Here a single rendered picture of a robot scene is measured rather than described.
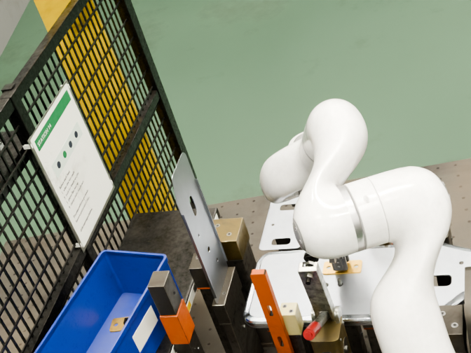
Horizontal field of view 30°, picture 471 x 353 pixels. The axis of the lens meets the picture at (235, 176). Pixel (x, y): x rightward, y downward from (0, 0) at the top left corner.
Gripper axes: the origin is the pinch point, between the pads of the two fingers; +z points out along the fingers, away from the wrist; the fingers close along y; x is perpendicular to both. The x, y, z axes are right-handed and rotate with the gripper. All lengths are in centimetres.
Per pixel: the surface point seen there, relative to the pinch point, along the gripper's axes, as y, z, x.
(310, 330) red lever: -30.7, -12.0, -0.5
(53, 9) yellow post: 38, -49, 64
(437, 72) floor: 233, 103, -2
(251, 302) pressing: -9.4, 2.8, 18.6
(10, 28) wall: 346, 100, 286
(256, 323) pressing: -15.3, 2.7, 16.3
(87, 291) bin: -17, -10, 50
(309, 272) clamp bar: -22.4, -18.3, -0.5
